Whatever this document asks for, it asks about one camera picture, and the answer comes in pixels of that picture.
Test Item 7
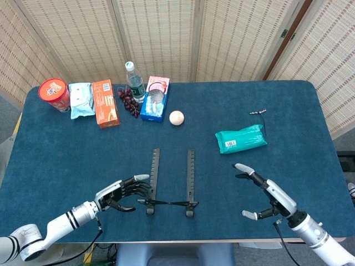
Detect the green wet wipes pack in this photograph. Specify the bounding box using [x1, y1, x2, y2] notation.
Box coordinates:
[215, 124, 268, 155]

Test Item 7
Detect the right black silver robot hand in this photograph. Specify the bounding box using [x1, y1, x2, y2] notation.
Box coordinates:
[232, 163, 299, 221]

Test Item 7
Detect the dark red grape bunch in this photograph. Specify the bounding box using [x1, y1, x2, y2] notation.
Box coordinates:
[118, 87, 141, 119]

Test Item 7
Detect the blue cookie box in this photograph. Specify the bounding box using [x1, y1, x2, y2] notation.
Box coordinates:
[140, 75, 170, 122]

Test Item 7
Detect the black folding stand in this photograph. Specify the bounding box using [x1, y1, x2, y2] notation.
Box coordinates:
[137, 148, 200, 218]

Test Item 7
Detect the orange snack box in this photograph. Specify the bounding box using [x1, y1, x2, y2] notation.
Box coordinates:
[92, 79, 121, 130]

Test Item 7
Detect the light blue snack bag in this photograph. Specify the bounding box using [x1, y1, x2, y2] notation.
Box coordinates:
[68, 82, 96, 120]

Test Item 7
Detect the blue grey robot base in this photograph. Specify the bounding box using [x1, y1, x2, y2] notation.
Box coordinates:
[115, 243, 236, 266]

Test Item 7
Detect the pale peach ball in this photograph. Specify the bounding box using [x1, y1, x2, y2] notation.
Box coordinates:
[169, 110, 185, 127]

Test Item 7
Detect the brown wooden post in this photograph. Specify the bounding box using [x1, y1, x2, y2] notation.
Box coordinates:
[262, 0, 314, 81]

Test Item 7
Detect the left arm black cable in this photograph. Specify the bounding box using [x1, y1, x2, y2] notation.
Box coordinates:
[55, 216, 104, 266]

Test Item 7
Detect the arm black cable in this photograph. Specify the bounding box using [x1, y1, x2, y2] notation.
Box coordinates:
[273, 220, 299, 266]
[55, 216, 104, 266]

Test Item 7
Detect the black box on floor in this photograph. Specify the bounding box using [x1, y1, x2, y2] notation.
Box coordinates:
[337, 151, 355, 172]

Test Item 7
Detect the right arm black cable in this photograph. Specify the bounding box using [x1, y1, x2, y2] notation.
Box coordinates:
[273, 220, 299, 266]

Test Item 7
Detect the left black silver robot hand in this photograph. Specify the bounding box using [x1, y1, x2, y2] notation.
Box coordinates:
[94, 173, 152, 213]

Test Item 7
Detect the woven bamboo folding screen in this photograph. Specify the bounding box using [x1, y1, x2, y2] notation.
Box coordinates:
[0, 0, 355, 139]

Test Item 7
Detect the red snack can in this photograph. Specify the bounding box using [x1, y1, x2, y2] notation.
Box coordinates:
[38, 78, 71, 114]

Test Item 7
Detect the small metal connector with wire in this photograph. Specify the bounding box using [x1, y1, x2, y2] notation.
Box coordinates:
[248, 109, 267, 136]

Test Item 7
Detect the clear plastic water bottle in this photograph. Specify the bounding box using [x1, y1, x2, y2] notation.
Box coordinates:
[125, 61, 146, 104]

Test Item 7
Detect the blue felt table cover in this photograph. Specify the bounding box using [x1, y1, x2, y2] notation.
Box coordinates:
[0, 80, 355, 244]

